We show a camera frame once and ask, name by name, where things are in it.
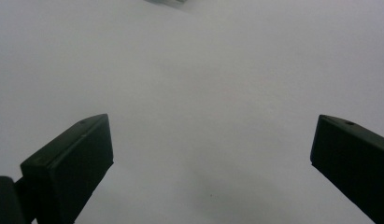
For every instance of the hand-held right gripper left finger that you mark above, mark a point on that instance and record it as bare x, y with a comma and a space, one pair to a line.
71, 168

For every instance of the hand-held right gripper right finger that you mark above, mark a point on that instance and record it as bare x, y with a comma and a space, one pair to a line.
354, 161

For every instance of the clear plastic organizer box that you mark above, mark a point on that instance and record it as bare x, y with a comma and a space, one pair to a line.
167, 1

